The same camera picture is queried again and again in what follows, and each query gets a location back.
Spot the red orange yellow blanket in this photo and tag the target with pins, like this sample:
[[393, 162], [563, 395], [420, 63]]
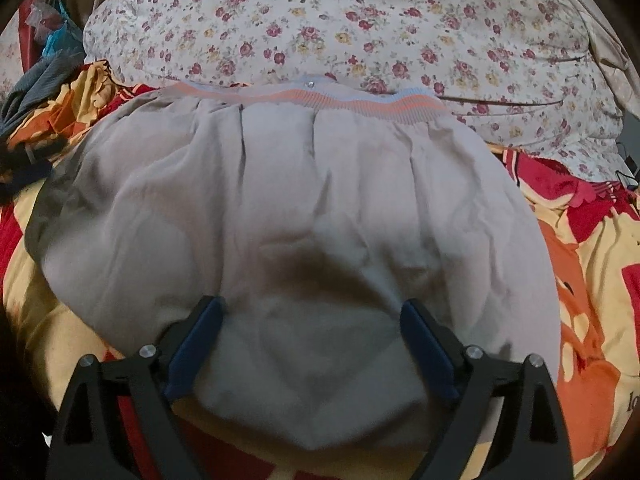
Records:
[[590, 310]]

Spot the beige curtain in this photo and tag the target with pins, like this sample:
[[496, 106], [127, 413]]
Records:
[[607, 45]]

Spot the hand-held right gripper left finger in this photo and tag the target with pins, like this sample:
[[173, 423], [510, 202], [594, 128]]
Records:
[[192, 350]]

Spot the grey striped cloth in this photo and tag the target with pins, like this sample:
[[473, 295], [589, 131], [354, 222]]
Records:
[[42, 85]]

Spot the blue plastic bag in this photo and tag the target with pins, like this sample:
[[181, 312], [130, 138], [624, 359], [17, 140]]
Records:
[[62, 42]]

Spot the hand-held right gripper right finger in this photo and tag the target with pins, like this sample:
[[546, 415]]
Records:
[[430, 355]]

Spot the beige jacket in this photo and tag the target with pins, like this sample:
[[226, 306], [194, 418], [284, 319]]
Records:
[[310, 200]]

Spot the floral quilt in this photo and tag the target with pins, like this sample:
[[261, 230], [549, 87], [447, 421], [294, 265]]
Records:
[[350, 25]]

